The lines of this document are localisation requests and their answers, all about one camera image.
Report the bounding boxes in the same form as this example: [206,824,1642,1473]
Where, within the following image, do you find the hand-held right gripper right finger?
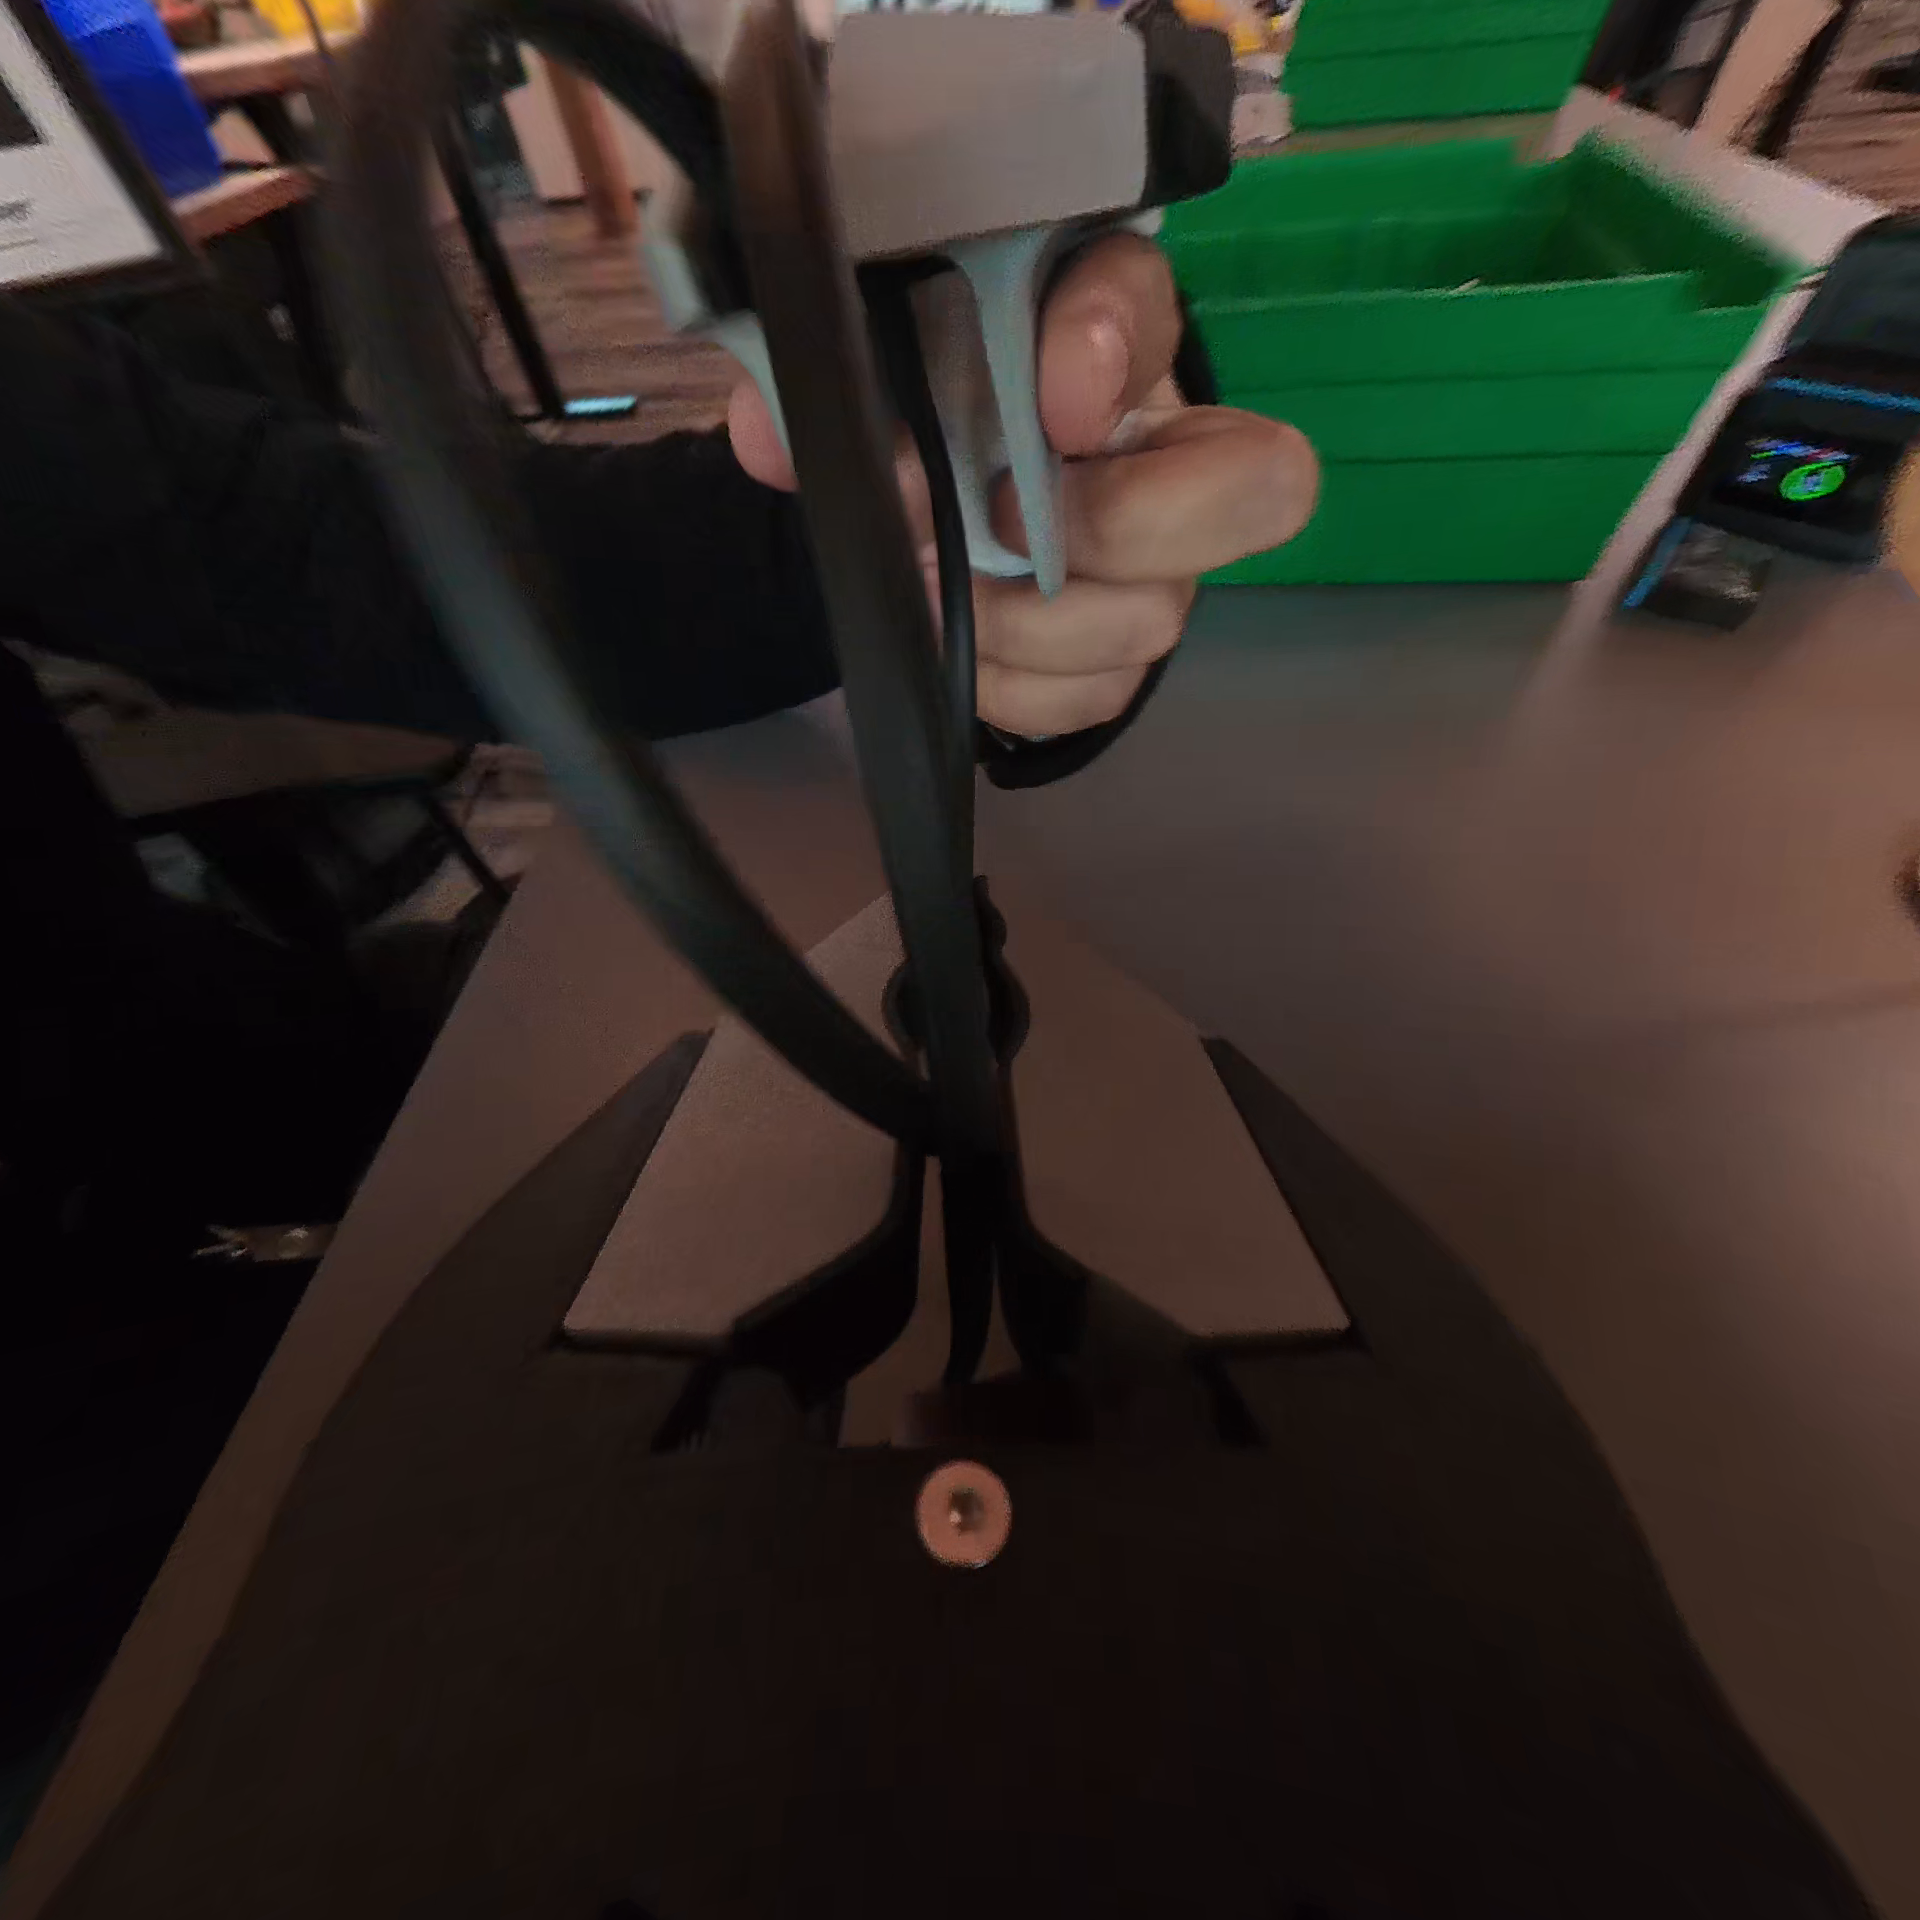
[977,881,1356,1353]

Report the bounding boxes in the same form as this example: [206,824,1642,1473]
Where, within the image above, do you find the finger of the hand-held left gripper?
[826,6,1152,596]
[643,211,799,452]

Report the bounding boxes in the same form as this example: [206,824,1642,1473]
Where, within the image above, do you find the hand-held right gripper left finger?
[562,896,939,1360]

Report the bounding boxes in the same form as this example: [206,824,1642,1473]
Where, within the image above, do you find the green plastic bin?
[1160,132,1799,590]
[1280,0,1618,134]

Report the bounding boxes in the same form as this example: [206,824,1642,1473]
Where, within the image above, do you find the black looped cable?
[334,0,1040,1389]

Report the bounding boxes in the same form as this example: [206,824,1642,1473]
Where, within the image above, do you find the person's left hand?
[726,228,1326,741]

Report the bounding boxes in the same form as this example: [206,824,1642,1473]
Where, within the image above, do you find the wooden table black legs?
[167,23,577,425]

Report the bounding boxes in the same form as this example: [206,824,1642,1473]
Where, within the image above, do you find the blue plastic crate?
[42,0,224,200]

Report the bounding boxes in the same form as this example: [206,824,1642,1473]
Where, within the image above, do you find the white printed sign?
[0,0,202,291]

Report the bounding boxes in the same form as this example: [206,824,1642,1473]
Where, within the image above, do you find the black battery charger case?
[1692,215,1920,568]

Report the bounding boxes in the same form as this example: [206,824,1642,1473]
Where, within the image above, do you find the black camera battery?
[1617,516,1777,632]

